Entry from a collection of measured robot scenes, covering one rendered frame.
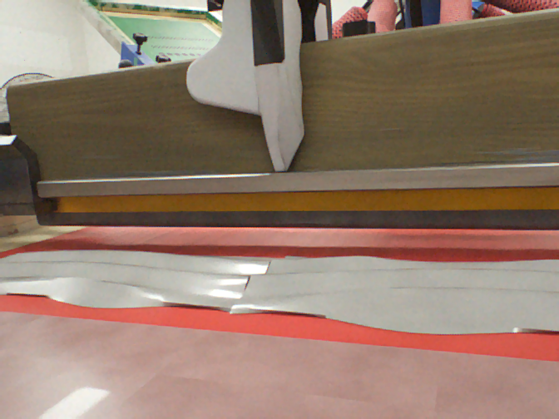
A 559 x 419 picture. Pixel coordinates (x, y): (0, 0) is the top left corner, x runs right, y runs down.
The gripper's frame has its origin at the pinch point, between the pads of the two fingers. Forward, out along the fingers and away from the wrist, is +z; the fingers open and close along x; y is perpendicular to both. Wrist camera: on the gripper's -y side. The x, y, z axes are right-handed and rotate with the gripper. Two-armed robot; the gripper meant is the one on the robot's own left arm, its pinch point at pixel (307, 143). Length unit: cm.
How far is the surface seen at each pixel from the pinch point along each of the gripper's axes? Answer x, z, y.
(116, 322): 12.4, 5.6, 3.8
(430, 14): -80, -21, -1
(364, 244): 0.5, 5.6, -3.0
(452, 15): -58, -16, -6
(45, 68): -352, -75, 380
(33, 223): -3.3, 5.3, 25.3
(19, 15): -332, -122, 380
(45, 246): 2.1, 5.7, 18.3
